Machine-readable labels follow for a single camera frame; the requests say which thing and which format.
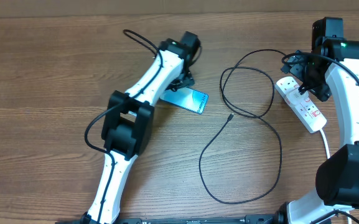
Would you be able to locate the black USB charging cable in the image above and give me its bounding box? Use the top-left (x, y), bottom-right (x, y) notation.
top-left (198, 49), bottom-right (292, 205)

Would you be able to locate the white charger plug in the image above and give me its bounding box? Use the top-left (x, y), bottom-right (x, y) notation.
top-left (285, 88), bottom-right (309, 106)

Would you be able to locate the blue Galaxy smartphone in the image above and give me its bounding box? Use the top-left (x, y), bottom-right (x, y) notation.
top-left (160, 87), bottom-right (208, 114)

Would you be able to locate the white power strip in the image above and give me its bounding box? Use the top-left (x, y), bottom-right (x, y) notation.
top-left (275, 77), bottom-right (327, 133)

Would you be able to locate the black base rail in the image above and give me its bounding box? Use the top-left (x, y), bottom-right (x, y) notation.
top-left (54, 213), bottom-right (279, 224)

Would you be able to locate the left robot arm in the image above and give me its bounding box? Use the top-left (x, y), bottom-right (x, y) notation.
top-left (80, 29), bottom-right (202, 223)

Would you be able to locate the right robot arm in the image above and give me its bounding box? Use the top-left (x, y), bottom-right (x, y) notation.
top-left (272, 17), bottom-right (359, 223)

